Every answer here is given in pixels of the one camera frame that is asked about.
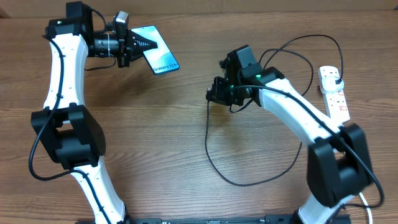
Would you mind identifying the blue Galaxy smartphone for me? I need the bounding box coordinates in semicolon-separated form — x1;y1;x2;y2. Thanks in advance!
131;26;180;75

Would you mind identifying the black USB charging cable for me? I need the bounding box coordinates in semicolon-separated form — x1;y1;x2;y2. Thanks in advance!
204;34;345;187

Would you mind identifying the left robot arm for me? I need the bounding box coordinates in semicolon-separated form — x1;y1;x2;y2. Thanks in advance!
30;1;157;223

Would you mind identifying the white charger plug adapter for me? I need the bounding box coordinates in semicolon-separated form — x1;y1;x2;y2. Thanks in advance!
320;77;345;94

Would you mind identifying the white power strip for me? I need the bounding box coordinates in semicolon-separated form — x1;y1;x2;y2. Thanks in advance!
318;65;350;123

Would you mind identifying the cardboard backdrop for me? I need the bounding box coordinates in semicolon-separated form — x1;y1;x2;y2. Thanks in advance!
1;0;397;18

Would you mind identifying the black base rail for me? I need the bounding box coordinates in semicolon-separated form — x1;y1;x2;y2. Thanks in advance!
74;213;352;224

